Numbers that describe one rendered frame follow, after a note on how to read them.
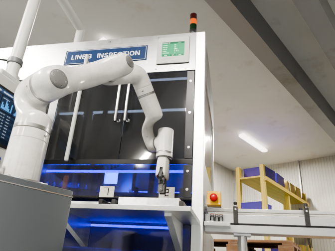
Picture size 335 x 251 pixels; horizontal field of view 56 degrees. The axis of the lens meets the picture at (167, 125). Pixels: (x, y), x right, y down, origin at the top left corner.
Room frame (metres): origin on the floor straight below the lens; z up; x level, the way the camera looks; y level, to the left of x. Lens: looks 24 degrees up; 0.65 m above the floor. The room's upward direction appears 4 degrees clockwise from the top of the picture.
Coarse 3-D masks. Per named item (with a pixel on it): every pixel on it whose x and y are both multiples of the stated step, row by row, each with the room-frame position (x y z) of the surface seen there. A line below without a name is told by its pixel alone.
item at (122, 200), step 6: (120, 198) 1.34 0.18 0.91; (126, 198) 1.34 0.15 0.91; (132, 198) 1.33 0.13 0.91; (138, 198) 1.33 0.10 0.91; (144, 198) 1.32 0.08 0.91; (150, 198) 1.31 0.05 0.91; (156, 198) 1.31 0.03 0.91; (162, 198) 1.30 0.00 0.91; (168, 198) 1.30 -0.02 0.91; (174, 198) 1.29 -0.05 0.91; (120, 204) 1.34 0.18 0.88; (126, 204) 1.34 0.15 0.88; (132, 204) 1.33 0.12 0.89; (138, 204) 1.33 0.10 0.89; (144, 204) 1.32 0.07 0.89; (150, 204) 1.31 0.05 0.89; (156, 204) 1.31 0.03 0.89; (162, 204) 1.30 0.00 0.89; (168, 204) 1.30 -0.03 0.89; (174, 204) 1.29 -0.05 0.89
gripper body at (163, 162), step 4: (164, 156) 1.47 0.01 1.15; (160, 160) 1.47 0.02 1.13; (164, 160) 1.47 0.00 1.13; (168, 160) 1.50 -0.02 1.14; (160, 164) 1.46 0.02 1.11; (164, 164) 1.46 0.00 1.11; (168, 164) 1.51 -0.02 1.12; (156, 168) 1.47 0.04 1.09; (164, 168) 1.46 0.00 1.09; (168, 168) 1.52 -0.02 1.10; (156, 172) 1.47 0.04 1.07; (164, 172) 1.46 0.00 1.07; (168, 172) 1.53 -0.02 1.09; (156, 176) 1.48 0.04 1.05; (164, 176) 1.47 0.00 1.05; (168, 176) 1.54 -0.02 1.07
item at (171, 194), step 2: (168, 188) 1.68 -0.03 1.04; (170, 188) 1.68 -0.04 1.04; (172, 188) 1.67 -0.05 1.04; (174, 188) 1.67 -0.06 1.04; (166, 190) 1.68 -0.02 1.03; (170, 190) 1.68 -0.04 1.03; (172, 190) 1.67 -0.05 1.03; (174, 190) 1.67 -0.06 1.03; (170, 192) 1.68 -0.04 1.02; (172, 192) 1.67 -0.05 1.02; (166, 194) 1.68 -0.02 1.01; (168, 194) 1.68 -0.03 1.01; (170, 194) 1.68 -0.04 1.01; (172, 194) 1.67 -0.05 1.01; (160, 196) 1.69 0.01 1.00; (162, 196) 1.69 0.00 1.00; (164, 196) 1.68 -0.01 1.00; (166, 196) 1.68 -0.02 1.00; (168, 196) 1.68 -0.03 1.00; (170, 196) 1.68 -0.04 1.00; (172, 196) 1.67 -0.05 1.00
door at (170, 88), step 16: (160, 80) 1.71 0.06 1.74; (176, 80) 1.69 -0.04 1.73; (160, 96) 1.71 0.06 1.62; (176, 96) 1.69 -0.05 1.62; (128, 112) 1.75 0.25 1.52; (176, 112) 1.69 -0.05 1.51; (128, 128) 1.75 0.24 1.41; (176, 128) 1.68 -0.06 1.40; (128, 144) 1.74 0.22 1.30; (144, 144) 1.72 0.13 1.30; (176, 144) 1.68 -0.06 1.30
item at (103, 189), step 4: (100, 188) 1.76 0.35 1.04; (104, 188) 1.76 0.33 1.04; (112, 188) 1.75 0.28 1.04; (100, 192) 1.76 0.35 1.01; (104, 192) 1.76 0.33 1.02; (112, 192) 1.75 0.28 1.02; (100, 196) 1.76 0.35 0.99; (104, 196) 1.76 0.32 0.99; (108, 196) 1.75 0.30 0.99; (112, 196) 1.75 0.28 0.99
